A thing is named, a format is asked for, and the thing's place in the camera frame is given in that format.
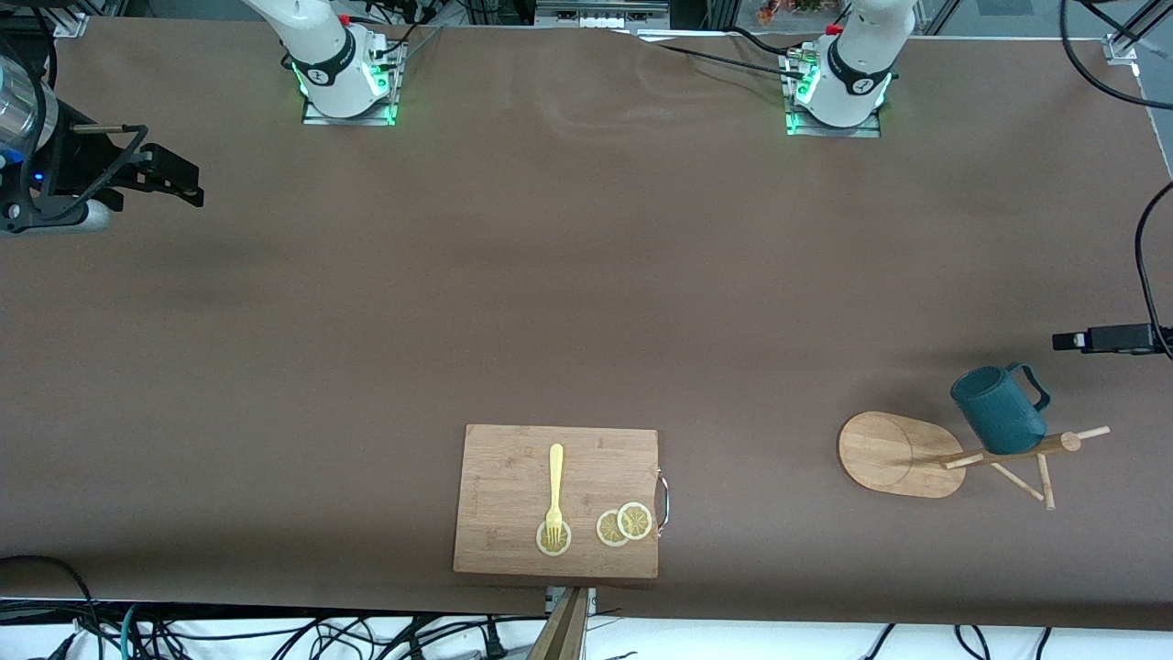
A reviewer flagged teal cup with yellow inside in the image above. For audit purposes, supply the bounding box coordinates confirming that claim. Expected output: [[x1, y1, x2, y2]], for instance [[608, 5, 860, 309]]
[[949, 363, 1052, 456]]

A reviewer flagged wooden cup rack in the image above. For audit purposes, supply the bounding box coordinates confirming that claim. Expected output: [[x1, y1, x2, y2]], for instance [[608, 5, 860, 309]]
[[838, 393, 1112, 512]]

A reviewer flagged red orange decoration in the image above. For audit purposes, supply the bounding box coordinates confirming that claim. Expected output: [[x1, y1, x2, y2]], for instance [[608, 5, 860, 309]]
[[756, 0, 844, 26]]

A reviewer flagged grey power strip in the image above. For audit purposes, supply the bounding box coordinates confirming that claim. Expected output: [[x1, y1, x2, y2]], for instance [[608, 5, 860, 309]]
[[536, 0, 670, 28]]

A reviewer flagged yellow plastic fork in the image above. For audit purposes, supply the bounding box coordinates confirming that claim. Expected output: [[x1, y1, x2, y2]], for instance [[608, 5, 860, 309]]
[[545, 444, 565, 547]]

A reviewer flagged black hanging cable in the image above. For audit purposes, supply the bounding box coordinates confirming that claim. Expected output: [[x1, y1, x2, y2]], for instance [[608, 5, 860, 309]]
[[1058, 0, 1173, 111]]

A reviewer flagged black looped floor cable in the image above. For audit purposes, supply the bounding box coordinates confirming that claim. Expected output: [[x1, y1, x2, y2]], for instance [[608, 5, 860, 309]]
[[0, 554, 104, 660]]

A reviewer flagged black cable on table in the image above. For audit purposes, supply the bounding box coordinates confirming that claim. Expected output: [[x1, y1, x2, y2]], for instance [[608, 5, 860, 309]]
[[641, 26, 812, 82]]

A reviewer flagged bamboo cutting board with handle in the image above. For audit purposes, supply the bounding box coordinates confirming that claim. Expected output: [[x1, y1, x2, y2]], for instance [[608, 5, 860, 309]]
[[453, 423, 671, 580]]

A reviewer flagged small metal bracket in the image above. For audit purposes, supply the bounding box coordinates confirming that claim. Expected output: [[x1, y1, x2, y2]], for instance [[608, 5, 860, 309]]
[[545, 587, 597, 617]]

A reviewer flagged wooden post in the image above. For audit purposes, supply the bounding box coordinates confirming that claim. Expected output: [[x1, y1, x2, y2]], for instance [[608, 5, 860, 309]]
[[527, 587, 589, 660]]

